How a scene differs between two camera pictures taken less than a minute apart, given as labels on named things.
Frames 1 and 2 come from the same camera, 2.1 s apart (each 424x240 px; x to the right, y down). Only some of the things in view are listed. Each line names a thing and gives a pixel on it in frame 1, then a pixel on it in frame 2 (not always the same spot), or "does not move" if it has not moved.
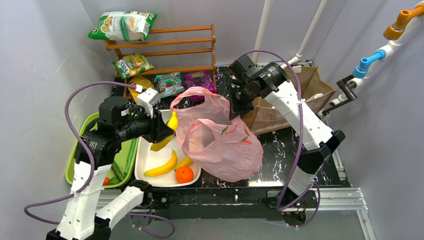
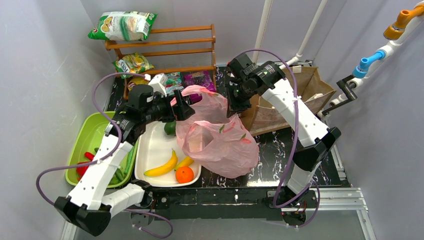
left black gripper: [158, 125] → [175, 108]
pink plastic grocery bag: [222, 146] does not move
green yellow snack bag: [132, 64] does not move
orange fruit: [184, 174] does not move
